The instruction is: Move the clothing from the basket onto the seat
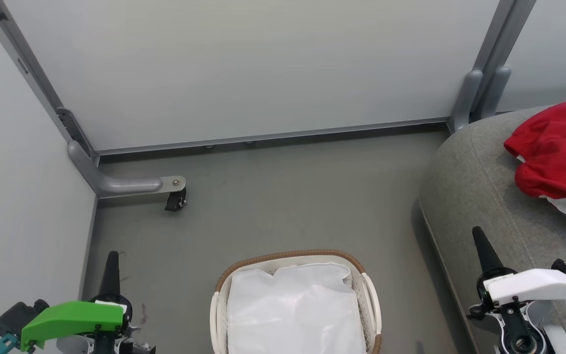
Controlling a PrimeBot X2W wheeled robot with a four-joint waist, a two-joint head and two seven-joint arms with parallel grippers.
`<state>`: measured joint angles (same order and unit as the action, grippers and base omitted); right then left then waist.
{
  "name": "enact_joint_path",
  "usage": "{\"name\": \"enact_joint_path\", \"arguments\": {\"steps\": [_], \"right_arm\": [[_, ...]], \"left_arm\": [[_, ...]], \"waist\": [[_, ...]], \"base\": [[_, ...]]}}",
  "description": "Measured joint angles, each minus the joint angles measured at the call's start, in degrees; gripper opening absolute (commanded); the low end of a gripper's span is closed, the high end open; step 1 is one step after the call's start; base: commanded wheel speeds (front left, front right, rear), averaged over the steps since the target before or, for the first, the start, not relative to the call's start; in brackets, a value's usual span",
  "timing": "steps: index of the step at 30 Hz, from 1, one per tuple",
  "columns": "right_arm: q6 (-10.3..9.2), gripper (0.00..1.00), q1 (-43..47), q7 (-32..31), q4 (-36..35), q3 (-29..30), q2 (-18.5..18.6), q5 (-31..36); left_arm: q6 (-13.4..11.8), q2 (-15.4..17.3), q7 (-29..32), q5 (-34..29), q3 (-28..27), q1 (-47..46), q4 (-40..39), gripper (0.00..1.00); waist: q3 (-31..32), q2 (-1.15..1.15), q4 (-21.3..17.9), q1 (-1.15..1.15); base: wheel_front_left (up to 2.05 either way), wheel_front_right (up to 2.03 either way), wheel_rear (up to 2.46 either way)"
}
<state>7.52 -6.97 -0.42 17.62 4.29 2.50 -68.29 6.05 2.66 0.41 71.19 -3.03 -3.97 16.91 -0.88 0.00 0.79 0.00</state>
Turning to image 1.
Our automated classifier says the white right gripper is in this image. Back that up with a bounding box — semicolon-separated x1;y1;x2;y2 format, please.
469;226;566;316

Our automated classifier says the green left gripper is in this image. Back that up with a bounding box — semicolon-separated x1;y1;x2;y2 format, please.
20;250;132;353

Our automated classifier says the red and white garment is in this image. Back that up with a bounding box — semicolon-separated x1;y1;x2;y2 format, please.
504;100;566;230

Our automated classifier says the white laundry basket brown rim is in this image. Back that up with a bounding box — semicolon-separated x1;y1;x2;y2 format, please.
209;249;383;354

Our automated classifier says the grey fabric sofa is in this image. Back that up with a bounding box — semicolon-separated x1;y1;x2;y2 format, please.
418;105;566;354

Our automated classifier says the black caster wheel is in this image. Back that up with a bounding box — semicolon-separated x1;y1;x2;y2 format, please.
164;188;187;212

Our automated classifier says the grey partition foot bracket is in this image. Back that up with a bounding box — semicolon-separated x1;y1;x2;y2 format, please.
67;140;187;200

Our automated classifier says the grey partition post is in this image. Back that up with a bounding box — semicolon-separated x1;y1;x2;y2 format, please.
449;0;538;134
0;0;98;165

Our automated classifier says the grey partition bottom rail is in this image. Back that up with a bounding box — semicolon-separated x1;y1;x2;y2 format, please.
95;117;452;157

